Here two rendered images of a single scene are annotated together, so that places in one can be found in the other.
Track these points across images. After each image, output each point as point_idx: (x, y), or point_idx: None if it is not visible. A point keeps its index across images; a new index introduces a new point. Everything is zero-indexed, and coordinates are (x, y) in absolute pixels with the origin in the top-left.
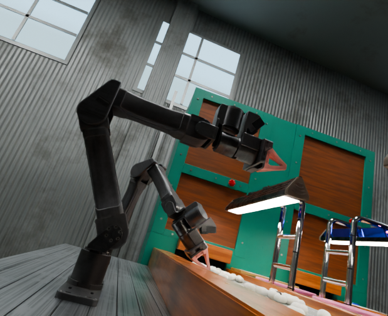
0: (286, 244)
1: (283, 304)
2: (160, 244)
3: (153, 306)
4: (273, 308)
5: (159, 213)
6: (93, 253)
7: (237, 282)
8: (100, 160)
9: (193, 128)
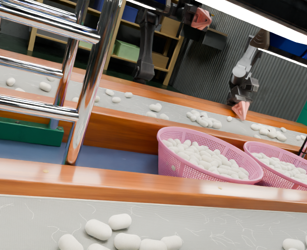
0: None
1: (186, 117)
2: None
3: None
4: (77, 70)
5: None
6: (133, 78)
7: (258, 133)
8: (142, 38)
9: None
